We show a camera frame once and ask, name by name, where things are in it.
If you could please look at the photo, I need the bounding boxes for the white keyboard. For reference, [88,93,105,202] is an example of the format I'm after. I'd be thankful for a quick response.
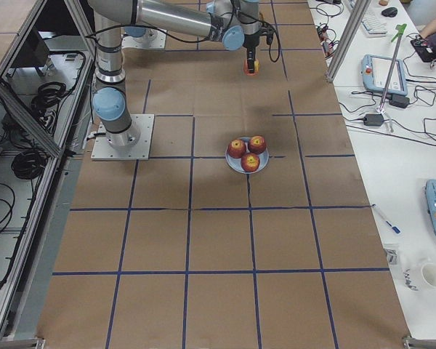
[360,9,388,37]

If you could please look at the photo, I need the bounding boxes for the red apple plate front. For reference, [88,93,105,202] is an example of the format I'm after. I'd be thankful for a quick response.
[241,153,260,172]

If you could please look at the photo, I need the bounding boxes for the aluminium frame post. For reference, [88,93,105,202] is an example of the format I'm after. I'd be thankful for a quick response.
[326,0,371,83]

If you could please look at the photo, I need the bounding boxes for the green tipped metal rod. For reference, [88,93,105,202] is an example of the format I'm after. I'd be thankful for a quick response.
[376,23,407,116]

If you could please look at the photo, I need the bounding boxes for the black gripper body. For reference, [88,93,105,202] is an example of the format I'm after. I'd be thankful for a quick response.
[243,32,260,51]

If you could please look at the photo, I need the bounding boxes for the blue white pen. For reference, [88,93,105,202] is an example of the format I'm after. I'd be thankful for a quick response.
[371,204,401,234]

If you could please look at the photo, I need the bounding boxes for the white mug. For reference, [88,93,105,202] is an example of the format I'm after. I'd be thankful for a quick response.
[403,260,436,292]

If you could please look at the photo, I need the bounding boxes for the red apple plate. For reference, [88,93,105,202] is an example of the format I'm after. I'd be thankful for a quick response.
[227,139,246,159]
[241,153,260,172]
[248,135,267,154]

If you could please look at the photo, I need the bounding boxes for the black computer mouse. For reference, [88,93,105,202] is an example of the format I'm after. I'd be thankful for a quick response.
[381,7,398,17]

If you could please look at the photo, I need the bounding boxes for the red apple plate left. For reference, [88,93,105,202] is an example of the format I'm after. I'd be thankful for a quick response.
[227,139,246,159]

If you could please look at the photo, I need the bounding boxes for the red yellow apple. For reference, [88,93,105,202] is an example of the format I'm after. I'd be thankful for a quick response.
[243,60,259,76]

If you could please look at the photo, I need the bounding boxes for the black power adapter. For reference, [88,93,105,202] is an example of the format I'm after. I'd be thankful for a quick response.
[363,113,384,127]

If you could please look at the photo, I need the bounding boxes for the red apple plate back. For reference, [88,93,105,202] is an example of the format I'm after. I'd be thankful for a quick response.
[248,135,267,154]

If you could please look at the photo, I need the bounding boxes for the coiled black cables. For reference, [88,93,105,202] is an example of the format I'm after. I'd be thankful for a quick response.
[10,148,50,181]

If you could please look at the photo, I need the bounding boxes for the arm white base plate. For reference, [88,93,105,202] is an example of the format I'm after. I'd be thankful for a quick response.
[122,30,166,50]
[91,114,155,161]

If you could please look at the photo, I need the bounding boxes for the light blue plate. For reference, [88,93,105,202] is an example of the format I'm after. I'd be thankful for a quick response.
[225,137,269,175]

